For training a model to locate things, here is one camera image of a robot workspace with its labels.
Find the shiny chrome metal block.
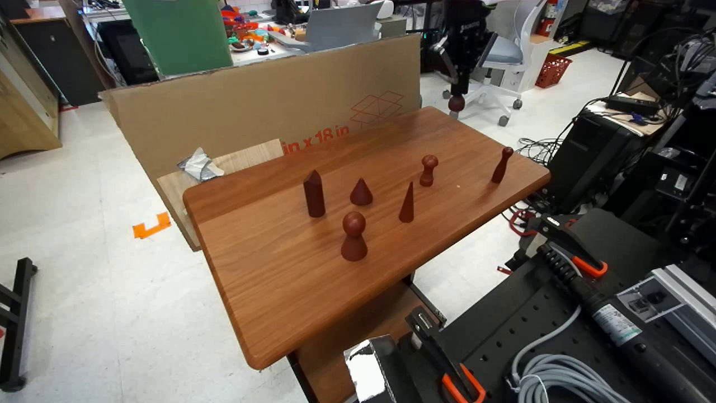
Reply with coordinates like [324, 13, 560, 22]
[342, 336, 398, 403]

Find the black cabinet wooden top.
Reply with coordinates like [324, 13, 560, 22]
[8, 3, 105, 107]

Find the coiled grey cable bundle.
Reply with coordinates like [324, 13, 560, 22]
[512, 353, 635, 403]

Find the black equipment case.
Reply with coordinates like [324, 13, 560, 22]
[547, 104, 662, 219]

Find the printed paper label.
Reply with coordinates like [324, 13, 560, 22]
[616, 275, 684, 326]

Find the silver aluminium rail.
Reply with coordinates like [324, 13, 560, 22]
[649, 262, 716, 367]

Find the large brown wooden pawn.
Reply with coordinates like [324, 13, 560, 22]
[339, 210, 369, 264]

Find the orange handled black clamp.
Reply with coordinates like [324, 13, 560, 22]
[405, 308, 490, 403]
[530, 215, 611, 283]

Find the slim tall brown pawn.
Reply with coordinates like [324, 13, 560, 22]
[489, 145, 518, 186]

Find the small brown wooden pawn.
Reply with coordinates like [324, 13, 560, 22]
[417, 153, 440, 189]

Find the black perforated mounting board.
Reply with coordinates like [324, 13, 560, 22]
[400, 207, 716, 403]

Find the red wire frame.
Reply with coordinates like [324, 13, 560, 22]
[501, 204, 543, 239]

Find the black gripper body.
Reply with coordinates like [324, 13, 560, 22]
[446, 31, 489, 84]

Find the black metal floor stand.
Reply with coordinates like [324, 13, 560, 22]
[0, 256, 40, 395]

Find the large cardboard sheet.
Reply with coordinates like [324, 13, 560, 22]
[99, 33, 426, 181]

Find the slim brown wooden cone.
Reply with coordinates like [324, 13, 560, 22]
[397, 180, 417, 225]

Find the white office chair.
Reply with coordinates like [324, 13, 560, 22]
[477, 0, 553, 127]

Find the black equipment rack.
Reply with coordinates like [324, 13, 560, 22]
[603, 26, 716, 253]

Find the green board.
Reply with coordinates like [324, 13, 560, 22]
[121, 0, 235, 80]

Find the grey laptop lid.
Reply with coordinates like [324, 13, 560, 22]
[302, 3, 386, 54]

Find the brown wooden cylinder peg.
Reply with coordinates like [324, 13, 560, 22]
[302, 169, 326, 219]

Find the wide brown wooden cone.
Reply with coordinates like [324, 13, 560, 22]
[347, 177, 376, 208]

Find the light wooden cabinet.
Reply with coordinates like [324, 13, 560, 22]
[0, 21, 66, 163]

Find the red plastic basket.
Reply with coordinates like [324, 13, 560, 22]
[533, 51, 575, 93]

